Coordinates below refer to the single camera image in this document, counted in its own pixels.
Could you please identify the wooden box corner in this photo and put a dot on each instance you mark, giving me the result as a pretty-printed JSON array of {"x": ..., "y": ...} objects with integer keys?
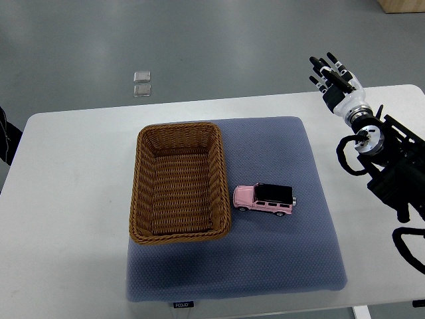
[{"x": 402, "y": 6}]

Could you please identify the upper silver floor plate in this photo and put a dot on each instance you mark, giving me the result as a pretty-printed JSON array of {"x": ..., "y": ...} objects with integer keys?
[{"x": 142, "y": 76}]

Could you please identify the blue-grey padded mat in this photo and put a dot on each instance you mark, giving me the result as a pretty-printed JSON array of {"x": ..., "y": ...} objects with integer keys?
[{"x": 262, "y": 253}]

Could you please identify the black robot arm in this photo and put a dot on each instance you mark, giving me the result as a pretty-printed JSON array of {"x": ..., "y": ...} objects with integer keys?
[{"x": 392, "y": 155}]

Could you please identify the pink toy car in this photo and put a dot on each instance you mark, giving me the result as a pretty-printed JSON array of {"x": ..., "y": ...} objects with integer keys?
[{"x": 276, "y": 199}]

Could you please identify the black object at left edge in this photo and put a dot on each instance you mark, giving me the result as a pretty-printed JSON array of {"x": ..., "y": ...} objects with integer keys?
[{"x": 10, "y": 137}]

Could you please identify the brown wicker basket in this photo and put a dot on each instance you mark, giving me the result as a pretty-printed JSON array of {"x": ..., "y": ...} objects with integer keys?
[{"x": 180, "y": 190}]

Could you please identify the white table leg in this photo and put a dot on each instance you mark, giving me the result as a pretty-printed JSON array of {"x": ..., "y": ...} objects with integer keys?
[{"x": 361, "y": 312}]

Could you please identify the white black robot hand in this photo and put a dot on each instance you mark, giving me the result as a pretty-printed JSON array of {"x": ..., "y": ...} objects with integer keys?
[{"x": 341, "y": 91}]

